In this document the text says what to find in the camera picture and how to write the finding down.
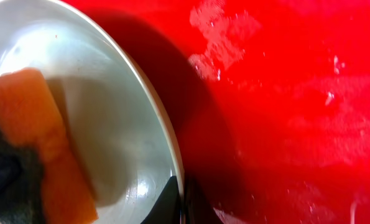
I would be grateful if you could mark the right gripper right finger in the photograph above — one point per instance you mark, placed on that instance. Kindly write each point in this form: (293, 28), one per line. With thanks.
(197, 208)

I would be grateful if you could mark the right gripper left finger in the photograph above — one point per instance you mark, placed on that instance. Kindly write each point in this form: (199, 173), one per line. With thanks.
(167, 209)

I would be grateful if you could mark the green and orange sponge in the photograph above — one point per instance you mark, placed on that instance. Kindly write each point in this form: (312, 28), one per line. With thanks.
(51, 187)

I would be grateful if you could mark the light blue plate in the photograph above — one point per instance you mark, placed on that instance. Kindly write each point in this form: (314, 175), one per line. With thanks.
(119, 126)

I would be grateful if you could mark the red plastic serving tray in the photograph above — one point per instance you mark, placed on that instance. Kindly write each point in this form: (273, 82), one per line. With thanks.
(269, 100)

